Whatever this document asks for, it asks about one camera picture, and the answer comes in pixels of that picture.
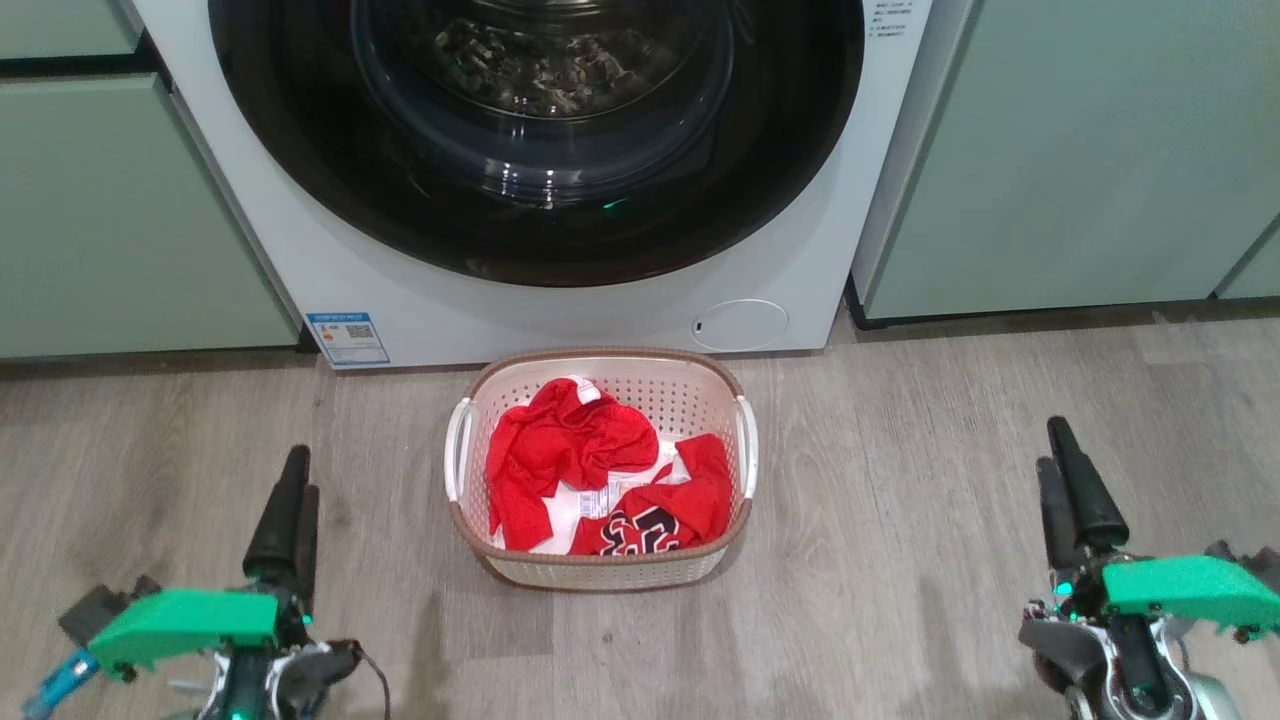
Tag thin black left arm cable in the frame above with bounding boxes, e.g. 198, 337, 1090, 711
352, 644, 393, 720

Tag blue energy label sticker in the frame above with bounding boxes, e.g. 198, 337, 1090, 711
305, 311, 391, 369

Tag grey-green cabinet panel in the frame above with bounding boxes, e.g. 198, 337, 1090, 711
0, 73, 303, 361

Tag white front-load washing machine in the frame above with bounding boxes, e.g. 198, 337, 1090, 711
133, 0, 933, 370

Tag round white filter cover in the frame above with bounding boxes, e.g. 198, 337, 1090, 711
691, 298, 791, 353

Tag pale green drawer front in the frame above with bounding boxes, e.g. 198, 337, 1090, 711
0, 0, 143, 61

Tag steel washer drum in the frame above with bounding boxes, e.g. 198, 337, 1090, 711
425, 12, 656, 123

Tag tall pale green cabinet panel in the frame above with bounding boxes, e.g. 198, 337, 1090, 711
856, 0, 1280, 323

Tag red jersey with black print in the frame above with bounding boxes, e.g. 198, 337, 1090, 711
568, 433, 734, 557

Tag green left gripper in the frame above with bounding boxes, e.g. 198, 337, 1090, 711
87, 445, 321, 673

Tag plain red garment white collar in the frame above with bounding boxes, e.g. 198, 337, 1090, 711
486, 377, 661, 552

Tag washing machine door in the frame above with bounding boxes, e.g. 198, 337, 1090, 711
208, 0, 867, 289

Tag cream perforated laundry basket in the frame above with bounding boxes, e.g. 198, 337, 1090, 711
444, 346, 759, 592

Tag blue left cable connector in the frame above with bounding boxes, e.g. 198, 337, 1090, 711
22, 648, 103, 720

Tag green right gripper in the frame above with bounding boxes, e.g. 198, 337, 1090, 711
1036, 416, 1280, 633

